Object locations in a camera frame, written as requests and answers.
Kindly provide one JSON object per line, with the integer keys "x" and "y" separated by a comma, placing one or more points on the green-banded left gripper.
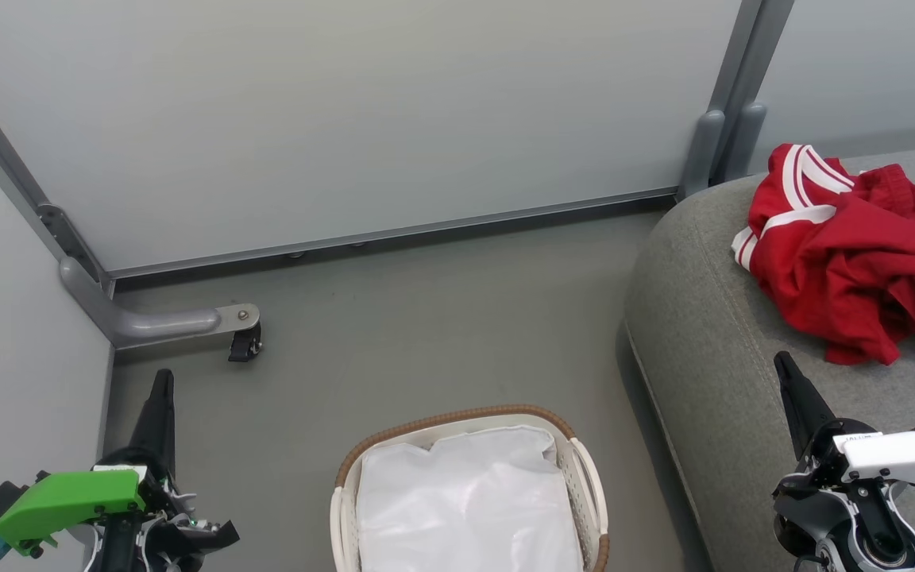
{"x": 68, "y": 500}

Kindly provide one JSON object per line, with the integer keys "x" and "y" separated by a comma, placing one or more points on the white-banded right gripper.
{"x": 878, "y": 469}

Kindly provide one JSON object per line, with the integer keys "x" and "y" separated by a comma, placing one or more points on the red basketball jersey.
{"x": 823, "y": 262}

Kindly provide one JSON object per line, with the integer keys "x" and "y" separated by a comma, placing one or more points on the red shorts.
{"x": 906, "y": 199}

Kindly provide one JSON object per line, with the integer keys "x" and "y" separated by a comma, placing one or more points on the white laundry basket brown rim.
{"x": 584, "y": 492}

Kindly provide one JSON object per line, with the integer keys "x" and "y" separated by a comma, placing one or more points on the long grey partition foot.
{"x": 156, "y": 324}

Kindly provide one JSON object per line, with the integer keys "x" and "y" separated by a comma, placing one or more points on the black caster wheel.
{"x": 245, "y": 344}

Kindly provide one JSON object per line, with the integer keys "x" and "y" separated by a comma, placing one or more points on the grey fabric sofa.
{"x": 712, "y": 334}

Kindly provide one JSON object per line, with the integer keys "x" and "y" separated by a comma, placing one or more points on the short grey partition foot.
{"x": 743, "y": 143}
{"x": 700, "y": 155}

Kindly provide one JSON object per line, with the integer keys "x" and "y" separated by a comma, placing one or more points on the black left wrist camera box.
{"x": 1, "y": 500}

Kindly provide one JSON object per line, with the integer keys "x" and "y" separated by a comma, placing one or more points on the grey partition corner post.
{"x": 21, "y": 191}

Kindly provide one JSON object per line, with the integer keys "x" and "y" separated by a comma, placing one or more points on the grey partition bottom rail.
{"x": 386, "y": 234}

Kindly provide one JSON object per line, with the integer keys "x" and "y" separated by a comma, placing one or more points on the grey partition double post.
{"x": 747, "y": 63}

